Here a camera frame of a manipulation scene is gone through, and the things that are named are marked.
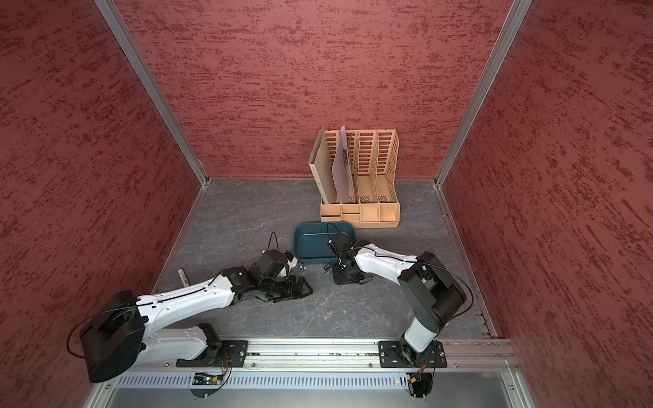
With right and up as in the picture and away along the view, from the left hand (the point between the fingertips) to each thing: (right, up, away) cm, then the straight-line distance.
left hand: (302, 298), depth 79 cm
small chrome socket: (+8, +5, +11) cm, 14 cm away
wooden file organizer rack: (+28, +51, +34) cm, 67 cm away
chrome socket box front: (+8, +7, +13) cm, 17 cm away
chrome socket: (-1, +7, +11) cm, 13 cm away
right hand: (+13, +2, +9) cm, 16 cm away
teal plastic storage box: (+1, +15, +20) cm, 26 cm away
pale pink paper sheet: (+14, +45, +35) cm, 59 cm away
